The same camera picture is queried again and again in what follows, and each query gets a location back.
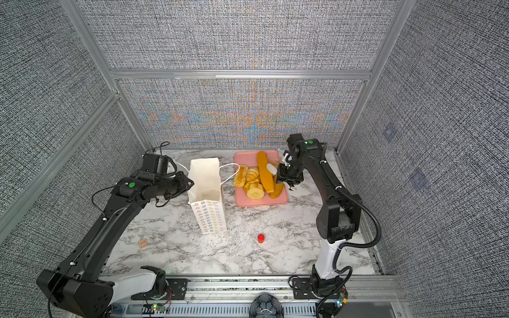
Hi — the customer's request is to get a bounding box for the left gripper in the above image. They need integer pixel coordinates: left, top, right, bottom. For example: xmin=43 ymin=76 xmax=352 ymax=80
xmin=157 ymin=171 xmax=197 ymax=200

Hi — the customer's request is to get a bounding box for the long yellow baguette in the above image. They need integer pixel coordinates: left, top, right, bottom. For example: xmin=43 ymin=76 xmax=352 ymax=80
xmin=257 ymin=151 xmax=275 ymax=193

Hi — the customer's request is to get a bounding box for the white printed paper bag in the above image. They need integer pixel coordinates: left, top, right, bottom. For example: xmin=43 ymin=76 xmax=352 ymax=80
xmin=176 ymin=158 xmax=240 ymax=235

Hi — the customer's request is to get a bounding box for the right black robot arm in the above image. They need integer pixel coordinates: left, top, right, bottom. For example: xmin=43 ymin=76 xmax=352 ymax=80
xmin=276 ymin=133 xmax=382 ymax=298

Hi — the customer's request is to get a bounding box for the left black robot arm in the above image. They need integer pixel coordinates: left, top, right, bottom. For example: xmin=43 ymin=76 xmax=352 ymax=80
xmin=37 ymin=171 xmax=194 ymax=317

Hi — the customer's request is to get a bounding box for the striped croissant bread left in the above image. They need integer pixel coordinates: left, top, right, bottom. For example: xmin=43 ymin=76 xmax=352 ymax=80
xmin=233 ymin=164 xmax=249 ymax=188

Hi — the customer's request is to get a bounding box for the round striped bun centre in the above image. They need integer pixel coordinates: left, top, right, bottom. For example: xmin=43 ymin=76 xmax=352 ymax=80
xmin=246 ymin=167 xmax=261 ymax=184

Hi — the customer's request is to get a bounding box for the pink plastic tray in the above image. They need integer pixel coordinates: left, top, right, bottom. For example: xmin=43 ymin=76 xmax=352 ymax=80
xmin=234 ymin=151 xmax=288 ymax=207

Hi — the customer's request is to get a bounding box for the black round fan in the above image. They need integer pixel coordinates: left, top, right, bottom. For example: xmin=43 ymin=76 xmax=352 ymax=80
xmin=249 ymin=294 xmax=284 ymax=318

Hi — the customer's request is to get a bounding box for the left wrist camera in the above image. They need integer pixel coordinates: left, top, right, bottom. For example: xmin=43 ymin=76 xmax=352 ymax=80
xmin=140 ymin=153 xmax=177 ymax=177

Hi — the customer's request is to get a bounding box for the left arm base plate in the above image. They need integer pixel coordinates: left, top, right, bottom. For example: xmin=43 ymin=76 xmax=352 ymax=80
xmin=131 ymin=278 xmax=188 ymax=302

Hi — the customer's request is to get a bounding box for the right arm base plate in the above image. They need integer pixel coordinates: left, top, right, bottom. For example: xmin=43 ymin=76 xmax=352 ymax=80
xmin=290 ymin=276 xmax=319 ymax=300

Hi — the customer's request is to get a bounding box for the aluminium front rail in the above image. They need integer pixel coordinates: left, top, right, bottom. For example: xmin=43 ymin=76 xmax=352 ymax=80
xmin=166 ymin=275 xmax=406 ymax=303

